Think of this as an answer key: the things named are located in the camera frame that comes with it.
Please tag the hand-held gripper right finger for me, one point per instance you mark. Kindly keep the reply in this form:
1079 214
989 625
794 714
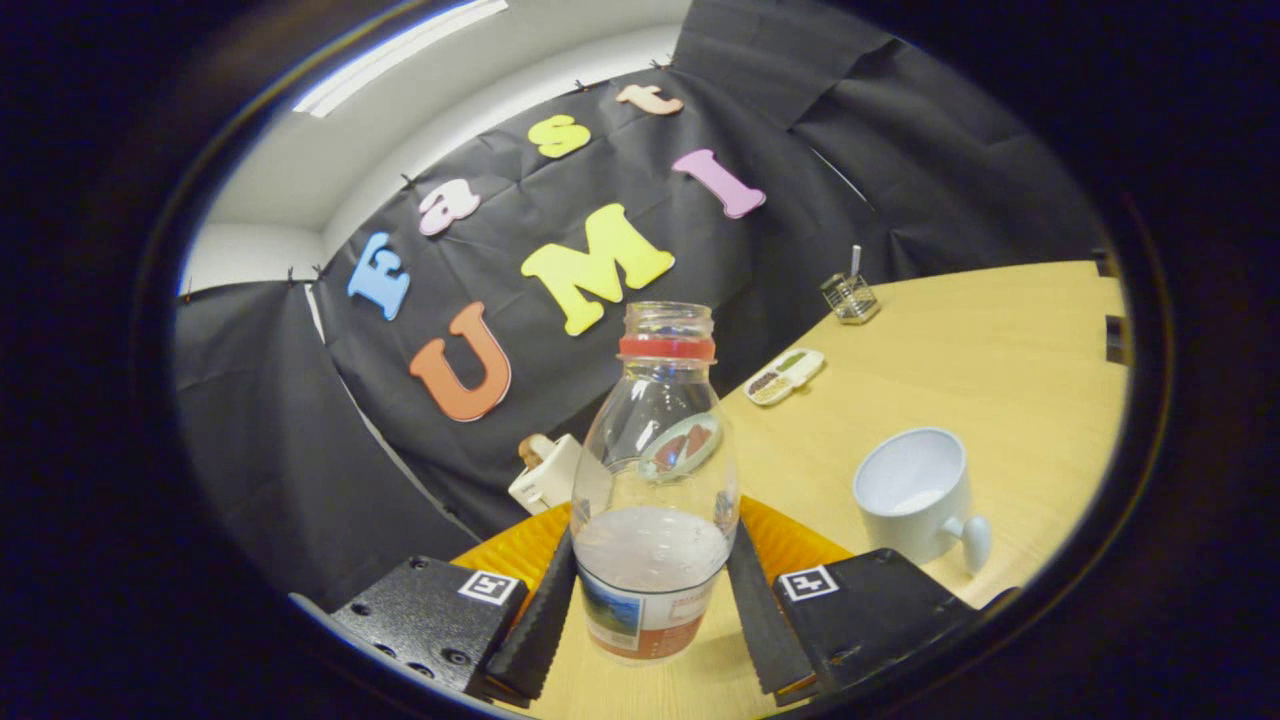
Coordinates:
765 630

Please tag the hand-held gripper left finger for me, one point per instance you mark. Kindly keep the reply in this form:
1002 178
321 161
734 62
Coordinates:
545 625

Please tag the clear plastic juice bottle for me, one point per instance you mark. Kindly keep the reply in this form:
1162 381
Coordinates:
655 580

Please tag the white cup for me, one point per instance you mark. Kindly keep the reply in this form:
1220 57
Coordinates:
910 480

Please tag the cream toaster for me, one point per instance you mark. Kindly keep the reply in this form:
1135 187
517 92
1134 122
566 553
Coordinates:
550 478

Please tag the toast slice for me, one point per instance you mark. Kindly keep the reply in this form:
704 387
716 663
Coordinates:
530 449

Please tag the pale green plate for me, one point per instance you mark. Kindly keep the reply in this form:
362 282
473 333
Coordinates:
682 468

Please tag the brown meat piece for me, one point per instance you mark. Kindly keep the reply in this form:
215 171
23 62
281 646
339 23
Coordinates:
700 440
668 452

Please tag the white divided snack dish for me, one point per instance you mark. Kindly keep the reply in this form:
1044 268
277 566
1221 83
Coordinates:
785 375

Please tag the wooden table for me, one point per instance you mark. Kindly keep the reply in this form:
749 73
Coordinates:
1000 350

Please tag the black table edge clamp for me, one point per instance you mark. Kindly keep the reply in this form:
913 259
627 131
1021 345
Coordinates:
1117 340

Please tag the long ceiling light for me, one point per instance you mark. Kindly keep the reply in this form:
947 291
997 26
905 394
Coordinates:
400 55

